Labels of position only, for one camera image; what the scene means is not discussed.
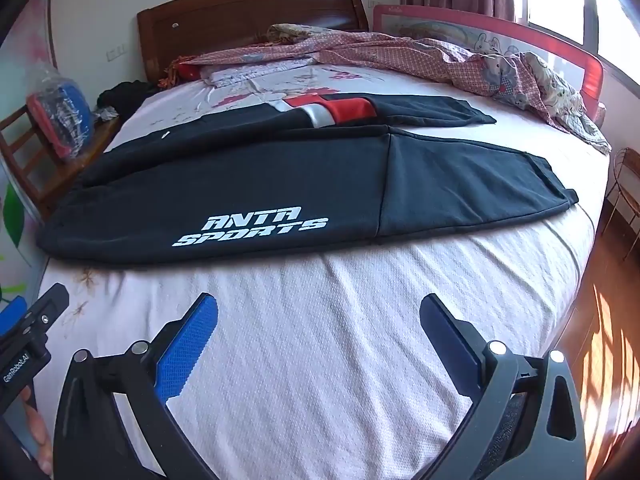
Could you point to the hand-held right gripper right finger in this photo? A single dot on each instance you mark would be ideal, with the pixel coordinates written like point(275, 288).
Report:
point(450, 345)

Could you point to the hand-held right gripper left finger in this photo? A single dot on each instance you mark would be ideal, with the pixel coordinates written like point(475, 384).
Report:
point(190, 342)

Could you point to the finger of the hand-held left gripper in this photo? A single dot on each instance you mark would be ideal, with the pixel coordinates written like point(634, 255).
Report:
point(11, 315)
point(47, 305)

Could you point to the dark navy Anta sports sweatshirt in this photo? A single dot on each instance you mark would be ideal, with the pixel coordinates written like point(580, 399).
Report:
point(250, 185)

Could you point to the person's left hand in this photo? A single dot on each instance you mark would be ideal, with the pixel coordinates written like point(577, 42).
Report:
point(37, 435)

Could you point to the bed with floral sheet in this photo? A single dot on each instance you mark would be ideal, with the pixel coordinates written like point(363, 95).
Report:
point(325, 335)

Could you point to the wooden chair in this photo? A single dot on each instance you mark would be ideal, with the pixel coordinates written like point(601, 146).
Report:
point(50, 175)

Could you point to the floral wardrobe door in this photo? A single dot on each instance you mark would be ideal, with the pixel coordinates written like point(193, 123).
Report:
point(22, 110)

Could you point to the plastic bag of clothes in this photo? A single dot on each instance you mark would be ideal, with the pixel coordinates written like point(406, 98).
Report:
point(70, 107)

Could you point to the black clothes pile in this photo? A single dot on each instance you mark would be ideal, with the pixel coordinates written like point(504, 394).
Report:
point(125, 94)

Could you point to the red fringed cushion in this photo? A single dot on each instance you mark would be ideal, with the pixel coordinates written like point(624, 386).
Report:
point(182, 71)

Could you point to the pink checked quilt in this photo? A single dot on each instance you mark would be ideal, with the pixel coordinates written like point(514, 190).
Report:
point(400, 50)

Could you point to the wooden headboard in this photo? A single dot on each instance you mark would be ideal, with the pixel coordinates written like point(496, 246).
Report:
point(225, 20)

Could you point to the beige patterned cloth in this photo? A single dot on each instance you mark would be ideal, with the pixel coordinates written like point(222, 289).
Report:
point(292, 32)

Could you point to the window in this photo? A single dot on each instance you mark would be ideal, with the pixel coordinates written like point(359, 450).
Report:
point(565, 0)

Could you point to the wall socket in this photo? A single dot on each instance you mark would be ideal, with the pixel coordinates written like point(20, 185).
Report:
point(116, 51)

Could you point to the red bed guard rail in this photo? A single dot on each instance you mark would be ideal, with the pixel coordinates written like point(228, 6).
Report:
point(400, 12)

